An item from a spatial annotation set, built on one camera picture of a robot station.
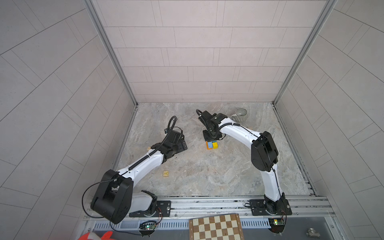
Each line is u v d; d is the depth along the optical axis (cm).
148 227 64
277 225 68
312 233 64
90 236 59
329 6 71
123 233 66
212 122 67
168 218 69
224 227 64
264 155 52
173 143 66
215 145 91
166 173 81
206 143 92
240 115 106
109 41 83
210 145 91
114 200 40
